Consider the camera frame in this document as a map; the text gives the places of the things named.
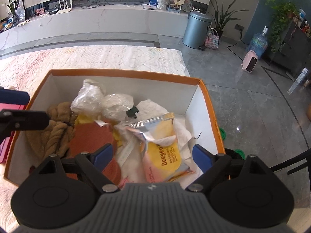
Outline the white marble tv cabinet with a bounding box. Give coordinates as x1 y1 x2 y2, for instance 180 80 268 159
0 0 195 51

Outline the leafy potted plant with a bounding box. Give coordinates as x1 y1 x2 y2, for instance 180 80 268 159
265 0 302 51

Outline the white paper towel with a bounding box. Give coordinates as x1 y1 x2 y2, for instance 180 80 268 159
135 99 192 162

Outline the pink space heater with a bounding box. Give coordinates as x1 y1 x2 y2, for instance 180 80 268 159
242 50 258 73

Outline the clear plastic bag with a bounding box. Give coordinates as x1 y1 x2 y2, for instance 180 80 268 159
70 79 105 117
101 93 135 122

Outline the brown knitted cloth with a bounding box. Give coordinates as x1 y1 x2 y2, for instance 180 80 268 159
26 101 78 161

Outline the pink box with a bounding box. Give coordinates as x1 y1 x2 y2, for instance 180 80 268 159
0 103 26 164

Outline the brown sponge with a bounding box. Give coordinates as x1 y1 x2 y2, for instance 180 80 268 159
66 120 122 182

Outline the grey trash can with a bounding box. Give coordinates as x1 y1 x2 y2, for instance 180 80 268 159
182 11 213 50

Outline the orange cardboard box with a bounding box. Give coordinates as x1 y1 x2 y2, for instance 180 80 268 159
3 69 226 187

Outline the white router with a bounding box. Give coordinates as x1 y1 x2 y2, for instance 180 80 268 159
56 0 74 14

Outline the yellow pink snack packet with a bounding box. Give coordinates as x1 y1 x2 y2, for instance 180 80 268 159
125 112 196 182

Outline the long-leaf potted plant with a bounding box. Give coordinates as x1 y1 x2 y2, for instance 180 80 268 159
205 0 251 38

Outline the plant in glass vase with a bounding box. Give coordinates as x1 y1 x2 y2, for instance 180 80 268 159
1 0 26 27

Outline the black metal frame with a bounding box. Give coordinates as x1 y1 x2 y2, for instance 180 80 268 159
270 150 311 175

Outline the blue water jug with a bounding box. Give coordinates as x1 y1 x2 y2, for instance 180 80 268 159
248 25 268 60

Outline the woven basket bag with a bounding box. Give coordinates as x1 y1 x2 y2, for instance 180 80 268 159
204 28 219 50

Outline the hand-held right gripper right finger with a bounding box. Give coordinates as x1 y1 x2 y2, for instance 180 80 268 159
186 144 270 192

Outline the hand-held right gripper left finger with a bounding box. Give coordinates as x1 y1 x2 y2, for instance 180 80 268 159
30 143 119 193

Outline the black cabinet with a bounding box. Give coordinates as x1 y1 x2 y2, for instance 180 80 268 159
264 19 311 82

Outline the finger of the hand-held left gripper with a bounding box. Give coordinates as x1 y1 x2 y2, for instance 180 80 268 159
0 110 50 142
0 89 31 106

